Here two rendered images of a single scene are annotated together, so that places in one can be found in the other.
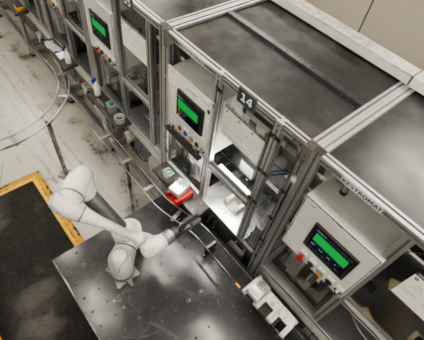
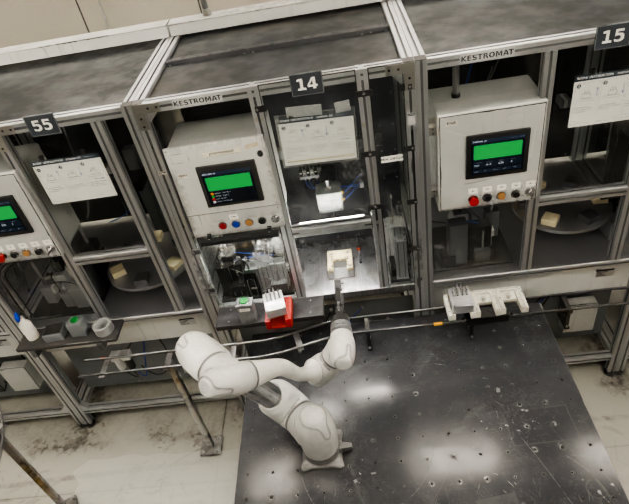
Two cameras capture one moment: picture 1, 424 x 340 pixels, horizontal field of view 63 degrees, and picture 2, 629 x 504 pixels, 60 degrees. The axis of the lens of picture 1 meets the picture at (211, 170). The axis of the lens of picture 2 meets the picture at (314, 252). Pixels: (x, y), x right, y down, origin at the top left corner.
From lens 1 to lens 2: 1.18 m
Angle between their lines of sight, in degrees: 27
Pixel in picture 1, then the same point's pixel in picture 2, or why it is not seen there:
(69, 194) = (218, 360)
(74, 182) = (205, 347)
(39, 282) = not seen: outside the picture
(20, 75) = not seen: outside the picture
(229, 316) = (463, 361)
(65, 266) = not seen: outside the picture
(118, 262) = (322, 419)
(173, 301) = (405, 410)
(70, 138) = (12, 472)
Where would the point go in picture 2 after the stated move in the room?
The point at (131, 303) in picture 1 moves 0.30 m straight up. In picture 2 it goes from (375, 461) to (368, 420)
